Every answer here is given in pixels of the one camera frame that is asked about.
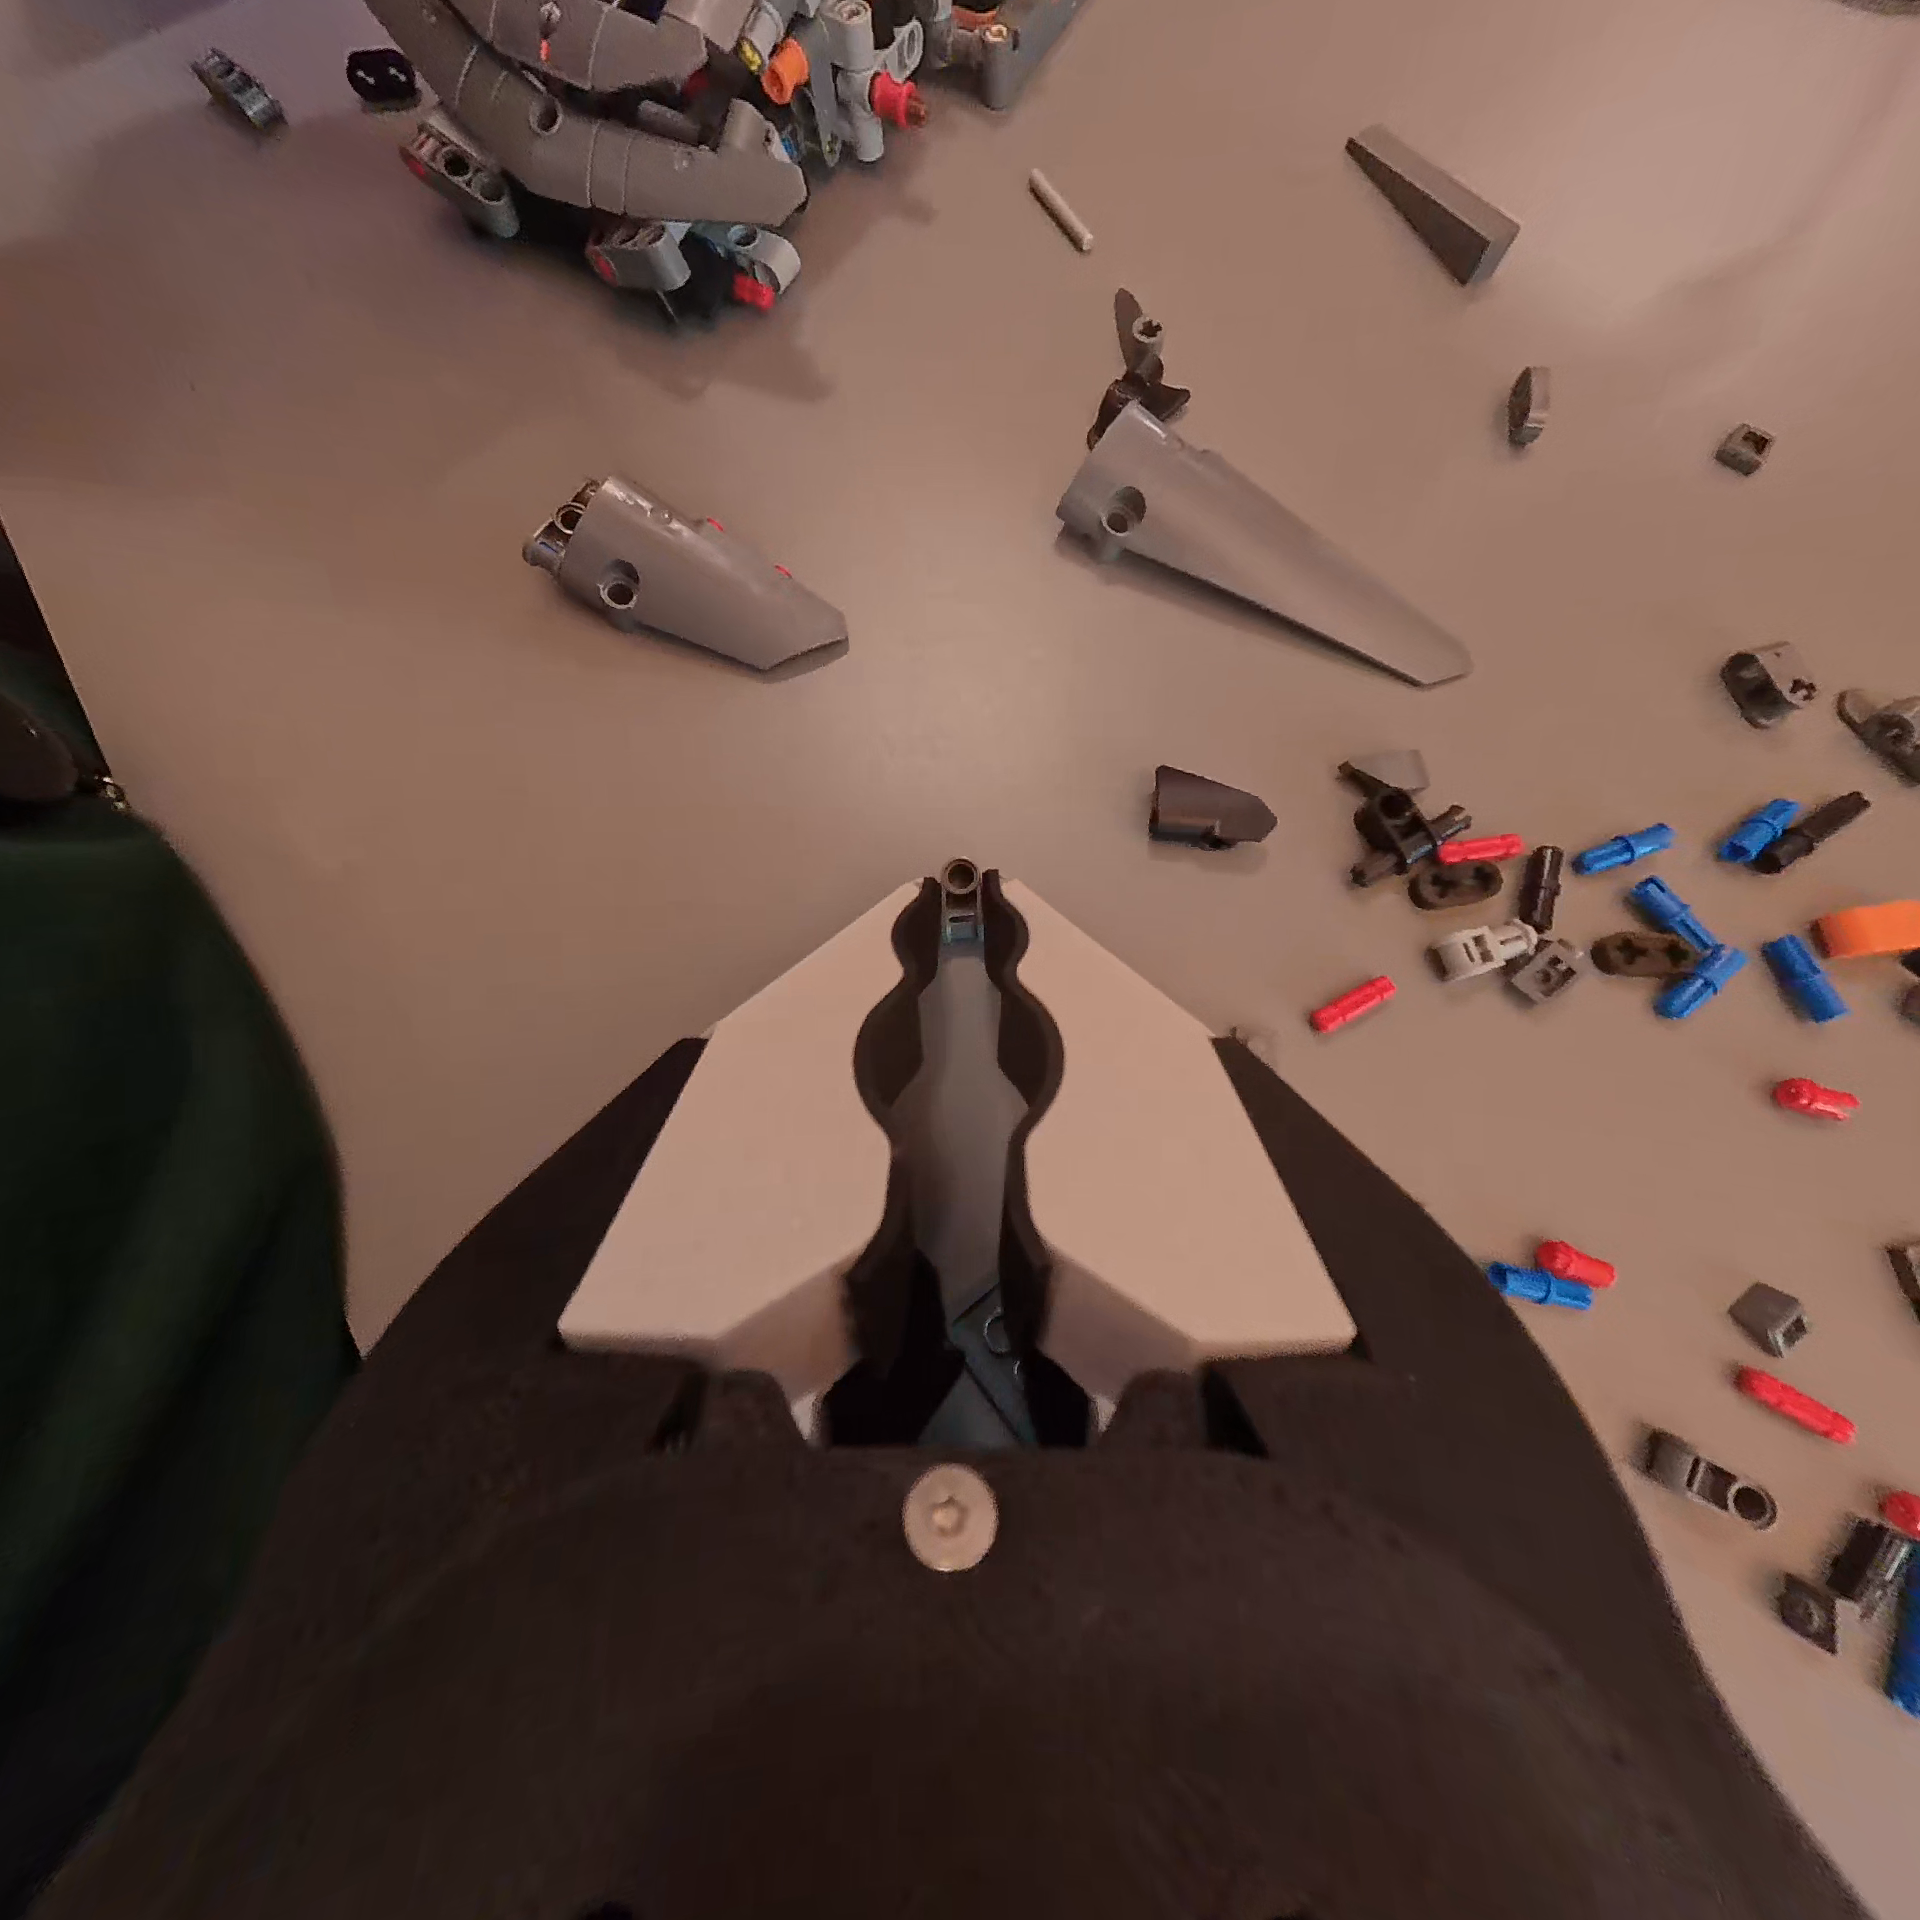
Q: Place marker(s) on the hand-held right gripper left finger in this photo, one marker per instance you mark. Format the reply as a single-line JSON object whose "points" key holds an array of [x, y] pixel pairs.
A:
{"points": [[721, 1185]]}

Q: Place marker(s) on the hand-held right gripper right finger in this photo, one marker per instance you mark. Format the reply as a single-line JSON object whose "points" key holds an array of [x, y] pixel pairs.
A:
{"points": [[1172, 1185]]}

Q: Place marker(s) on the dark grey lego connector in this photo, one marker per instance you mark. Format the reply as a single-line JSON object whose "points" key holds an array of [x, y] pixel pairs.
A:
{"points": [[962, 901]]}

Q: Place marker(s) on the black curved lego panel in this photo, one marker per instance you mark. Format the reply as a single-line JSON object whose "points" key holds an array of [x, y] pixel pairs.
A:
{"points": [[1209, 810]]}

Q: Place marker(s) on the scattered small lego pieces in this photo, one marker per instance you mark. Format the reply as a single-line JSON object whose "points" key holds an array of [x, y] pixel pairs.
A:
{"points": [[1625, 851]]}

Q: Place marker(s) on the short grey lego panel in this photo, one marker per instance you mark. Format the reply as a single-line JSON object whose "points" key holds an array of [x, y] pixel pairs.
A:
{"points": [[675, 578]]}

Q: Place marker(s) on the long grey lego panel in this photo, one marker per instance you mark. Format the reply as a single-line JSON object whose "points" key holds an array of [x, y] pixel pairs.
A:
{"points": [[1202, 509]]}

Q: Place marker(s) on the small dark curved lego piece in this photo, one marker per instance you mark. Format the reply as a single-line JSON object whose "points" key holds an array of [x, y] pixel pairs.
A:
{"points": [[1529, 405]]}

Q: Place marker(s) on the small grey square lego piece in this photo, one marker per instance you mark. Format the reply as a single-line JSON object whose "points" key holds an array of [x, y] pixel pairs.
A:
{"points": [[1743, 445]]}

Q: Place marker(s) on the light grey lego axle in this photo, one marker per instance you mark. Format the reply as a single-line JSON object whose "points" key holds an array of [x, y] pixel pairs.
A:
{"points": [[1062, 211]]}

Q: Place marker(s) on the dark grey lego wedge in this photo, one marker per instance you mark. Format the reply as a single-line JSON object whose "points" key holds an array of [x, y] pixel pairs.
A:
{"points": [[1441, 211]]}

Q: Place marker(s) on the partly built lego model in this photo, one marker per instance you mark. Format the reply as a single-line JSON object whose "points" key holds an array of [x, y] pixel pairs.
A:
{"points": [[630, 148]]}

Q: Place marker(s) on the black short lego beam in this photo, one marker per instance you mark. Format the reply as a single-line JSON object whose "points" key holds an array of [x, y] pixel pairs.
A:
{"points": [[388, 76]]}

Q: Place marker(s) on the grey short lego beam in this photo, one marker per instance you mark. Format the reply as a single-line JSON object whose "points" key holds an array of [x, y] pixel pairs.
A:
{"points": [[236, 84]]}

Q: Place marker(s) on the person's green shirt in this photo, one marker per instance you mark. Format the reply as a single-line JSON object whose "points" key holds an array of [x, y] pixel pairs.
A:
{"points": [[149, 1201]]}

